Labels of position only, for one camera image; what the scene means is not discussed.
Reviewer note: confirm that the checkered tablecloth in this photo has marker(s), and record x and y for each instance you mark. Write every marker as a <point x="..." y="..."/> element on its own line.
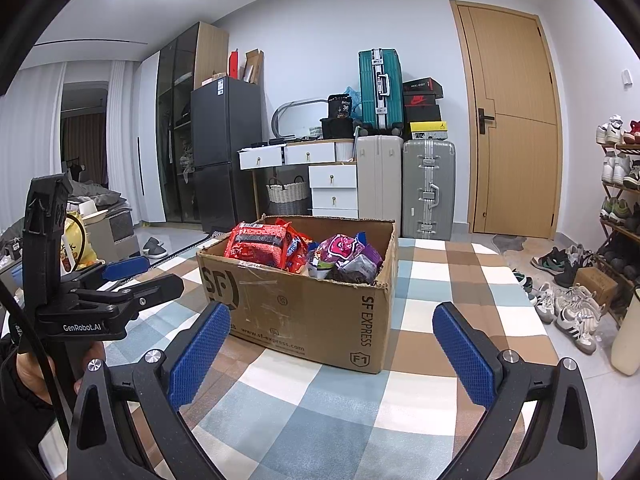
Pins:
<point x="430" y="280"/>

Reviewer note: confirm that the woven laundry basket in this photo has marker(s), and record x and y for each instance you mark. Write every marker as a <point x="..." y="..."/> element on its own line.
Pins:
<point x="287" y="194"/>

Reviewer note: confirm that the person's left forearm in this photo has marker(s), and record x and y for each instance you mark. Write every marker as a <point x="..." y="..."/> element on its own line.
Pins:
<point x="17" y="420"/>

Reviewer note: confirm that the white drawer desk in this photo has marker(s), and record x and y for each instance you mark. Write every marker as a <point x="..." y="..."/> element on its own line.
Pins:
<point x="320" y="170"/>

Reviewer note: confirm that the tall red box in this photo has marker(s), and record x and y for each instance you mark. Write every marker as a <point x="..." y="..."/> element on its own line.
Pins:
<point x="233" y="64"/>

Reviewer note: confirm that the black paper bag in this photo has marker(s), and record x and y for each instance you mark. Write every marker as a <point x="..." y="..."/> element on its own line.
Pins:
<point x="340" y="106"/>

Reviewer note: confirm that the red black shoe box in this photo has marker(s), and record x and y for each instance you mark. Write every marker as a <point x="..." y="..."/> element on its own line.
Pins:
<point x="422" y="110"/>

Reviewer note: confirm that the purple gummy candy packet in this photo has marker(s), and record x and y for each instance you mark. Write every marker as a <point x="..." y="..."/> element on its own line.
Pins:
<point x="340" y="250"/>

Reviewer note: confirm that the yellow printed bag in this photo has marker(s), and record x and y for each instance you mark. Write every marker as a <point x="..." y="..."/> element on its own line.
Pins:
<point x="75" y="247"/>

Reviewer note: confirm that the blue plastic bag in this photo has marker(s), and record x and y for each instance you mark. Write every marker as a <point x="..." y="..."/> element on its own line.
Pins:
<point x="355" y="100"/>

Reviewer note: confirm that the wooden shoe rack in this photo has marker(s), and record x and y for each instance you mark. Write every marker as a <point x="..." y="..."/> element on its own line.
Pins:
<point x="612" y="230"/>

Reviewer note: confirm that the beige suitcase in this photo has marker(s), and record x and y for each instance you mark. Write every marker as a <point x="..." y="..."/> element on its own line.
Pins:
<point x="378" y="185"/>

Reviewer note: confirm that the small brown cardboard box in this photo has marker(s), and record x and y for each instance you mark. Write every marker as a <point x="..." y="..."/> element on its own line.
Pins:
<point x="595" y="284"/>

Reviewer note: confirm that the large red snack packet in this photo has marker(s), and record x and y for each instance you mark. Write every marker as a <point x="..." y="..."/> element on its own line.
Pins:
<point x="257" y="245"/>

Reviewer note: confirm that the silver suitcase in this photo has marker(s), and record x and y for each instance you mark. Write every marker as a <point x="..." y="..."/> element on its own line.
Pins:
<point x="429" y="187"/>

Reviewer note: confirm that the white ribbed container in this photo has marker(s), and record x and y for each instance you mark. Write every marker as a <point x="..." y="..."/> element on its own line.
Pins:
<point x="345" y="150"/>

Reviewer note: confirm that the oval mirror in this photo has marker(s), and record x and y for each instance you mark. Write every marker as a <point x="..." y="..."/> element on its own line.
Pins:
<point x="300" y="117"/>

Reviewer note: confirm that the black refrigerator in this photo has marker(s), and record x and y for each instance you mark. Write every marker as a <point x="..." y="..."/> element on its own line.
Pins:
<point x="225" y="155"/>

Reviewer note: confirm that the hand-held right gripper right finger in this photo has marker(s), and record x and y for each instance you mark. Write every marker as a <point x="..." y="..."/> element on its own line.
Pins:
<point x="465" y="355"/>

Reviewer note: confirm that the blue snack packet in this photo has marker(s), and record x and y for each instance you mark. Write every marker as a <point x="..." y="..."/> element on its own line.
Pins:
<point x="361" y="236"/>

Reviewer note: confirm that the teal suitcase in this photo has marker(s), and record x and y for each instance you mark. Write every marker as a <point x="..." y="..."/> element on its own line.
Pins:
<point x="380" y="90"/>

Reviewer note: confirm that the glass door wardrobe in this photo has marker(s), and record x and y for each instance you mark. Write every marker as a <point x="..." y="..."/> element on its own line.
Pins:
<point x="177" y="125"/>

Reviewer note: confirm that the pile of loose sneakers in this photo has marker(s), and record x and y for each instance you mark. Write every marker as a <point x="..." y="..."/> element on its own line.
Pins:
<point x="560" y="300"/>

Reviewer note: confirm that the wooden door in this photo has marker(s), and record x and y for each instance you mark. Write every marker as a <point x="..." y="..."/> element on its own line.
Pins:
<point x="510" y="125"/>

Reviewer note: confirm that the white light switch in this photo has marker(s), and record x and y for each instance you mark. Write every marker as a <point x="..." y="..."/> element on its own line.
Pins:
<point x="626" y="76"/>

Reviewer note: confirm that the black storage box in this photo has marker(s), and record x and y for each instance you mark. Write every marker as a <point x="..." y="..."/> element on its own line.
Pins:
<point x="337" y="128"/>

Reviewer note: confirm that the pair of grey slippers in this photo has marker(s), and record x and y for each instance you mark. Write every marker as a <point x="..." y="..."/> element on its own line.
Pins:
<point x="152" y="249"/>

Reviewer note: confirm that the red cone snack packet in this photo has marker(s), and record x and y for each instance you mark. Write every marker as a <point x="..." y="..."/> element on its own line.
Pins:
<point x="297" y="252"/>

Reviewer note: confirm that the shoe rack with shoes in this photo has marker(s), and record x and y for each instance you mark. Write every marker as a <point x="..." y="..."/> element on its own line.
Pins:
<point x="620" y="170"/>

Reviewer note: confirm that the grey floor mat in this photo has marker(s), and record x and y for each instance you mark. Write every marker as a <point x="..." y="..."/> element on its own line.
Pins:
<point x="507" y="243"/>

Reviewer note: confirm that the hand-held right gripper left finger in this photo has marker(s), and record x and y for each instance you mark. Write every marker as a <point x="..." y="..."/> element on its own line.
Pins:
<point x="200" y="350"/>

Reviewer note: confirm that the white hat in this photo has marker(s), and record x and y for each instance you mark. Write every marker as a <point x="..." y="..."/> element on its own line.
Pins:
<point x="93" y="210"/>

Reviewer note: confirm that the grey bedside cabinet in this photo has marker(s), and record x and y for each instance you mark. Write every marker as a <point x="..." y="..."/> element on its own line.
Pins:
<point x="120" y="235"/>

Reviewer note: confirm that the white curtain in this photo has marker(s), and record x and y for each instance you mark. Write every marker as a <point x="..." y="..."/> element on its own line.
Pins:
<point x="122" y="135"/>
<point x="42" y="125"/>

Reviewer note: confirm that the white bucket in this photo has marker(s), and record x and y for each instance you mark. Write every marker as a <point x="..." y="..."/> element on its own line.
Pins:
<point x="627" y="332"/>

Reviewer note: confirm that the person's left hand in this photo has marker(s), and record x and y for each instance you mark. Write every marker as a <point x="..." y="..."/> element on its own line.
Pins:
<point x="31" y="377"/>

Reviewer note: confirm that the purple striped snack packet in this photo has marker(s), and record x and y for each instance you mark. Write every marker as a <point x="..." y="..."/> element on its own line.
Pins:
<point x="371" y="262"/>

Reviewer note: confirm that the yellow black shoe box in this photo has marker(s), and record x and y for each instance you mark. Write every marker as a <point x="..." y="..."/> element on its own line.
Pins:
<point x="428" y="131"/>

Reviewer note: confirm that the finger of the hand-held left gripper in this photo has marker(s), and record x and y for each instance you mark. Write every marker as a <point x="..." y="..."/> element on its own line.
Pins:
<point x="150" y="291"/>
<point x="125" y="267"/>

